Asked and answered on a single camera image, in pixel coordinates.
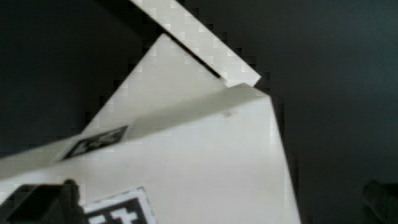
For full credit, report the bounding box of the gripper right finger with grey tip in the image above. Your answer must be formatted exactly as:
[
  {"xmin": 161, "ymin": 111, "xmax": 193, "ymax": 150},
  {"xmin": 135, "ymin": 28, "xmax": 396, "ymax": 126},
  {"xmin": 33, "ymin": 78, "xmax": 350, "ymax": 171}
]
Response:
[{"xmin": 360, "ymin": 180, "xmax": 398, "ymax": 224}]

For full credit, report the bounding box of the small white cabinet top block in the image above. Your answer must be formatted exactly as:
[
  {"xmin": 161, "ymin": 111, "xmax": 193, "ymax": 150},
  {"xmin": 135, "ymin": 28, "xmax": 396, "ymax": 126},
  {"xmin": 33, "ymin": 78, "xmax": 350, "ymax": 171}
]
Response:
[{"xmin": 0, "ymin": 85, "xmax": 300, "ymax": 224}]

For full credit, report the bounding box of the white U-shaped fence frame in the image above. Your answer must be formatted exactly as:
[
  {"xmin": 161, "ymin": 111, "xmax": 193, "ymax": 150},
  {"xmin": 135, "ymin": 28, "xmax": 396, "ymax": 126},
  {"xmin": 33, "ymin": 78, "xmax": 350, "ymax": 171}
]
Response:
[{"xmin": 129, "ymin": 0, "xmax": 261, "ymax": 87}]

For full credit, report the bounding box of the white cabinet body box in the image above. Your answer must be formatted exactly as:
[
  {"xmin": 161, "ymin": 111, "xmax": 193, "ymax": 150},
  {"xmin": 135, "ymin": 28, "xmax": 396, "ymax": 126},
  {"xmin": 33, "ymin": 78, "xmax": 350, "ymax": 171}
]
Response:
[{"xmin": 83, "ymin": 34, "xmax": 225, "ymax": 135}]

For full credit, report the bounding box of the gripper left finger with black tip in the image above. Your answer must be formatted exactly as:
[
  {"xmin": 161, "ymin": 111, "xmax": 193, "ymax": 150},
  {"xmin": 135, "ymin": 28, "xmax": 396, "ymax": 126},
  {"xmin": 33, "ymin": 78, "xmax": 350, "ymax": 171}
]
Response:
[{"xmin": 0, "ymin": 180, "xmax": 87, "ymax": 224}]

